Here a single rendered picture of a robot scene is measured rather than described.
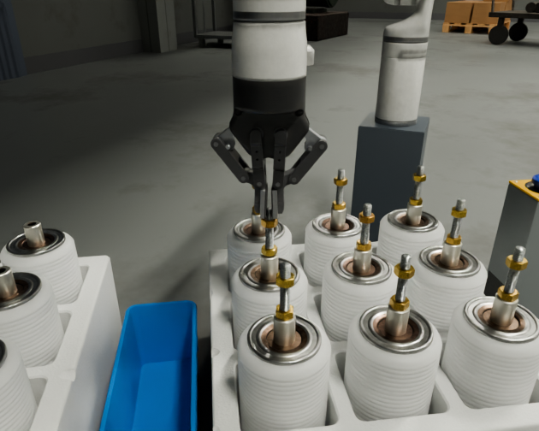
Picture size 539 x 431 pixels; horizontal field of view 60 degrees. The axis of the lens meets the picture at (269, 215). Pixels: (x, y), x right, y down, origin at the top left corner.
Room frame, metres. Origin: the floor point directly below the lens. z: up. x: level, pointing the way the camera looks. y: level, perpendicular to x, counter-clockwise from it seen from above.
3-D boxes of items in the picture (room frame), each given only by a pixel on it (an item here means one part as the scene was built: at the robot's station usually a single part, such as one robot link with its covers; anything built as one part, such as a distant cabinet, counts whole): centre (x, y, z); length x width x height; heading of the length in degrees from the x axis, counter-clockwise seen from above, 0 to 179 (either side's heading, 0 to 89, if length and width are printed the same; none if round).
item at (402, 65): (1.03, -0.28, 0.39); 0.09 x 0.09 x 0.17; 68
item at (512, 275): (0.40, -0.25, 0.30); 0.01 x 0.01 x 0.08
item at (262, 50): (0.50, 0.00, 0.52); 0.11 x 0.09 x 0.06; 176
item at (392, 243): (0.63, -0.22, 0.16); 0.10 x 0.10 x 0.18
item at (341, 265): (0.50, -0.12, 0.25); 0.08 x 0.08 x 0.01
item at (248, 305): (0.49, 0.00, 0.16); 0.10 x 0.10 x 0.18
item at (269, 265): (0.49, 0.00, 0.26); 0.02 x 0.02 x 0.03
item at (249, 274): (0.49, 0.00, 0.25); 0.08 x 0.08 x 0.01
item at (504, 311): (0.40, -0.25, 0.26); 0.02 x 0.02 x 0.03
